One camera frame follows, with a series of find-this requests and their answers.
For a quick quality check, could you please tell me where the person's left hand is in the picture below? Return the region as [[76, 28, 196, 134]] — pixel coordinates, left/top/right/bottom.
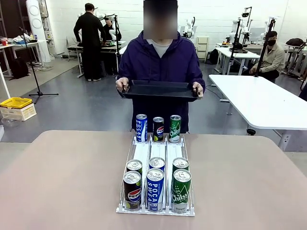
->
[[192, 81, 204, 98]]

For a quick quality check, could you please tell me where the person's right hand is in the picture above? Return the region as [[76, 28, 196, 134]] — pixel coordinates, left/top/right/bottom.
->
[[115, 78, 131, 94]]

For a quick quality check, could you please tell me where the black serving tray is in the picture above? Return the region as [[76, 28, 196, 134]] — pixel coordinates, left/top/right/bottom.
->
[[121, 80, 200, 102]]

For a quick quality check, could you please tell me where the green Chilsung cider can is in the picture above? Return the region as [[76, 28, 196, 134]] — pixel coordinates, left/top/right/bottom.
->
[[171, 168, 192, 213], [169, 115, 182, 143], [172, 157, 190, 172]]

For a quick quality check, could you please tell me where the person's right forearm purple sleeve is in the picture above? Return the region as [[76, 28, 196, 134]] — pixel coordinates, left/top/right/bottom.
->
[[118, 63, 132, 81]]

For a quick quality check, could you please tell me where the person's left forearm purple sleeve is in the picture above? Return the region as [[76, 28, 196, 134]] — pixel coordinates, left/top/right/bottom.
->
[[191, 66, 206, 85]]

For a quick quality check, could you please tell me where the person in purple jacket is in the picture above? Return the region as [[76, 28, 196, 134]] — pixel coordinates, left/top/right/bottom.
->
[[116, 0, 206, 134]]

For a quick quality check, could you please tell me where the seated person in black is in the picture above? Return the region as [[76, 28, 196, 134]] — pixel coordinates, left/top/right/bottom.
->
[[103, 20, 122, 41]]

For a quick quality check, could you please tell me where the standing person in black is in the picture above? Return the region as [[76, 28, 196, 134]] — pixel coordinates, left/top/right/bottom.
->
[[73, 2, 106, 82]]

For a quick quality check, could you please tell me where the seated person in beige jacket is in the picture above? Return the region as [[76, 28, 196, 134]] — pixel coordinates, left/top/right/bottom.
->
[[248, 30, 286, 83]]

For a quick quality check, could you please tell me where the black backpack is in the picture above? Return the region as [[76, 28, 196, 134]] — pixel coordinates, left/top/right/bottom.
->
[[209, 48, 219, 65]]

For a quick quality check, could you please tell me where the white work table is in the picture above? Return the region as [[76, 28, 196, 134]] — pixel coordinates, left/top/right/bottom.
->
[[76, 40, 127, 79]]

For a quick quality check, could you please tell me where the white drawer cabinet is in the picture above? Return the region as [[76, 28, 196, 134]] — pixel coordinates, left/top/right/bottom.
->
[[196, 36, 210, 60]]

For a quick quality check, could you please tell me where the thin black tripod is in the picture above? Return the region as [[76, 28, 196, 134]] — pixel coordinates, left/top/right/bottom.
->
[[113, 14, 121, 72]]

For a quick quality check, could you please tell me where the blue Pocari Sweat can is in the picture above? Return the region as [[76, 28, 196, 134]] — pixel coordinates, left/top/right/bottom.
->
[[135, 114, 148, 142], [149, 157, 166, 172], [146, 168, 165, 212]]

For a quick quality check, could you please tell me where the white workbench table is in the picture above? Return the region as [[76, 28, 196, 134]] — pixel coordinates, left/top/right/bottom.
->
[[214, 46, 261, 75]]

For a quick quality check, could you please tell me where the black Pepsi can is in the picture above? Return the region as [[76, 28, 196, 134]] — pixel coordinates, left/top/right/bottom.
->
[[126, 159, 143, 173], [153, 116, 165, 143], [123, 170, 142, 211]]

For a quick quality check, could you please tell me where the large white rounded table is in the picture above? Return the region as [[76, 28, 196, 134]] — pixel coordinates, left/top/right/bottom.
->
[[208, 74, 307, 152]]

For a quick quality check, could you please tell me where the black tripod pole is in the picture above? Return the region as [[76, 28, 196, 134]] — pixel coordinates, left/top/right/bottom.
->
[[254, 18, 276, 78]]

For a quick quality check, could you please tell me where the black microphone stand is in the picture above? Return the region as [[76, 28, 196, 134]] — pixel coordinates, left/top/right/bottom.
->
[[18, 26, 59, 104]]

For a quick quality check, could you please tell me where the white plastic crate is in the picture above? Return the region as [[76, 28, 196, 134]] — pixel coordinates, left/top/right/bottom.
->
[[0, 103, 37, 122]]

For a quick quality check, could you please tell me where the white column air conditioner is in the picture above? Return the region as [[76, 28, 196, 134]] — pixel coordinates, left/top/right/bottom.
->
[[25, 0, 51, 63]]

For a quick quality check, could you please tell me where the black duffel bag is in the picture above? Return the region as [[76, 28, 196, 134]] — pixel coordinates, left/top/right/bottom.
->
[[285, 38, 307, 47]]

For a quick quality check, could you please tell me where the cluttered white table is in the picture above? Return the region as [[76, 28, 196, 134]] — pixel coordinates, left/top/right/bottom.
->
[[0, 39, 44, 77]]

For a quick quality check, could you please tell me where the yellow plastic crate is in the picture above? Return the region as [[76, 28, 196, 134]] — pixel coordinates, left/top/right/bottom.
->
[[0, 97, 33, 110]]

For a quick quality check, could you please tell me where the clear plastic bowl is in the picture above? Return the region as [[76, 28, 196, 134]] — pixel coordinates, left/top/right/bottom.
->
[[1, 115, 21, 128]]

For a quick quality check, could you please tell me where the black camera stand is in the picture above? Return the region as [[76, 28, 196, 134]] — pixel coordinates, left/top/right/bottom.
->
[[229, 18, 249, 54]]

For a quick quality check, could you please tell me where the white wire can dispenser rack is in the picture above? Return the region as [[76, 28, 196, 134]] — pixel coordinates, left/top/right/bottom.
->
[[116, 133, 195, 217]]

